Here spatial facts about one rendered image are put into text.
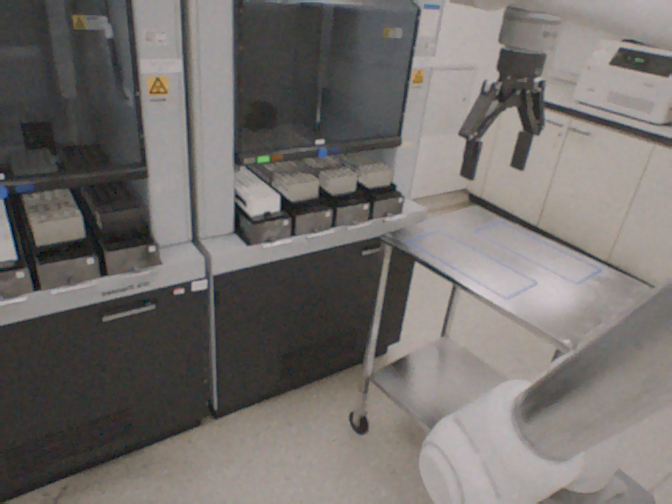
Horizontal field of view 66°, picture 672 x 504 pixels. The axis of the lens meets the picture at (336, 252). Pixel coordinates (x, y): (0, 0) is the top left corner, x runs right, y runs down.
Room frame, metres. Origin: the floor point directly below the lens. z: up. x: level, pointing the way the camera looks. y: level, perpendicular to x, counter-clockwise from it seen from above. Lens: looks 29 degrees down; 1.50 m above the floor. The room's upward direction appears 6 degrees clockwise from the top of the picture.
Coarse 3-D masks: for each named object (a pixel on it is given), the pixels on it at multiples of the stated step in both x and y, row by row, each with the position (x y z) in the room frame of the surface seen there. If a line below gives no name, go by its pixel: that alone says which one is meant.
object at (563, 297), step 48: (384, 240) 1.33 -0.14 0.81; (432, 240) 1.34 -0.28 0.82; (480, 240) 1.38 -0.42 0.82; (528, 240) 1.41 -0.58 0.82; (384, 288) 1.34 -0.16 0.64; (480, 288) 1.10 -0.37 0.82; (528, 288) 1.13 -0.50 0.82; (576, 288) 1.15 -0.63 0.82; (624, 288) 1.18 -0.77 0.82; (576, 336) 0.94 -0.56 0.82; (384, 384) 1.30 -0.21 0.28; (432, 384) 1.33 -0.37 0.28; (480, 384) 1.35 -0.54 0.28
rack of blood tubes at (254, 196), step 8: (240, 176) 1.57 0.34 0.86; (248, 176) 1.57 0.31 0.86; (240, 184) 1.51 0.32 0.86; (248, 184) 1.51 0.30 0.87; (256, 184) 1.52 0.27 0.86; (264, 184) 1.52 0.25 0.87; (240, 192) 1.44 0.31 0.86; (248, 192) 1.44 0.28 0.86; (256, 192) 1.46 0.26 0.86; (264, 192) 1.46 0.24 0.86; (272, 192) 1.47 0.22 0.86; (240, 200) 1.50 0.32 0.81; (248, 200) 1.40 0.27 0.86; (256, 200) 1.39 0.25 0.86; (264, 200) 1.41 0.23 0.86; (272, 200) 1.42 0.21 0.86; (248, 208) 1.39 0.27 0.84; (256, 208) 1.39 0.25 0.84; (264, 208) 1.41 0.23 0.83; (272, 208) 1.42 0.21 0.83
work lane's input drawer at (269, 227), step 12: (240, 216) 1.40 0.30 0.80; (252, 216) 1.38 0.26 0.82; (264, 216) 1.39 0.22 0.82; (276, 216) 1.40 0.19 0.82; (288, 216) 1.43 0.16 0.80; (240, 228) 1.40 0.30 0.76; (252, 228) 1.34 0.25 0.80; (264, 228) 1.37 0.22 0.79; (276, 228) 1.39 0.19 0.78; (288, 228) 1.42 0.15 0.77; (252, 240) 1.35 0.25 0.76; (264, 240) 1.37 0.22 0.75; (276, 240) 1.39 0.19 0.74; (288, 240) 1.37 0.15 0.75
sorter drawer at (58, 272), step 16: (32, 240) 1.13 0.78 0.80; (48, 256) 1.05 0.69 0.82; (64, 256) 1.06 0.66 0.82; (80, 256) 1.08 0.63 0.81; (96, 256) 1.09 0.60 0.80; (48, 272) 1.03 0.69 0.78; (64, 272) 1.05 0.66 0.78; (80, 272) 1.07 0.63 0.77; (96, 272) 1.09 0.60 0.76; (48, 288) 1.02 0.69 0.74; (64, 288) 1.01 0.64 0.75; (80, 288) 1.02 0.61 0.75
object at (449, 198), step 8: (448, 192) 3.59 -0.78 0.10; (456, 192) 3.64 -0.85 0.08; (464, 192) 3.70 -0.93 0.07; (416, 200) 3.41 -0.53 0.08; (424, 200) 3.45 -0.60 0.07; (432, 200) 3.50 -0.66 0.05; (440, 200) 3.55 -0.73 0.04; (448, 200) 3.60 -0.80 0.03; (456, 200) 3.65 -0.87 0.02; (464, 200) 3.69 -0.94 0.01; (432, 208) 3.48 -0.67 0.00
